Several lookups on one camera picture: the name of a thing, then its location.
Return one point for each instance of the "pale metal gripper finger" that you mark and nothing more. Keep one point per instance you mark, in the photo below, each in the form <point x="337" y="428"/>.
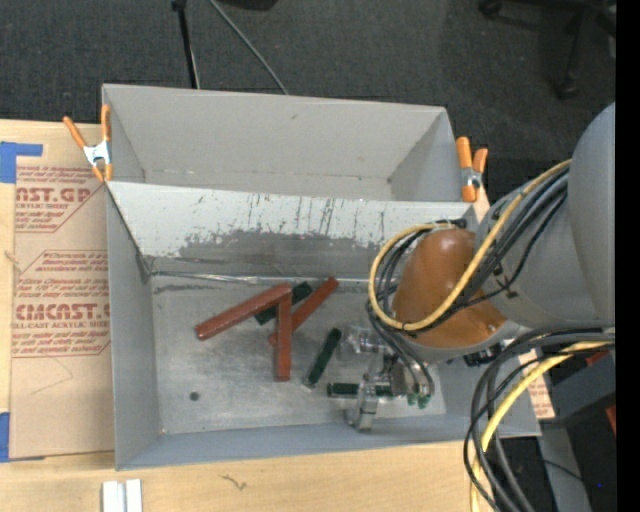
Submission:
<point x="366" y="412"/>
<point x="367" y="342"/>

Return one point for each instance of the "dark green flat block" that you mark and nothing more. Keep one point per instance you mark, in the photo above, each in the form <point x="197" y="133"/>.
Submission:
<point x="301" y="291"/>
<point x="344" y="389"/>
<point x="324" y="355"/>

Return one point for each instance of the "red-brown flat block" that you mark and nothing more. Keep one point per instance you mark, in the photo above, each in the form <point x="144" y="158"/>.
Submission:
<point x="283" y="345"/>
<point x="315" y="300"/>
<point x="240" y="312"/>

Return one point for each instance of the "grey metal bin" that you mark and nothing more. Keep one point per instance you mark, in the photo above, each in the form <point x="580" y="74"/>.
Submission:
<point x="225" y="380"/>

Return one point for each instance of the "black cylinder on white bracket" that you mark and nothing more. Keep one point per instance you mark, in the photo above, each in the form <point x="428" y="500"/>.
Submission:
<point x="477" y="357"/>

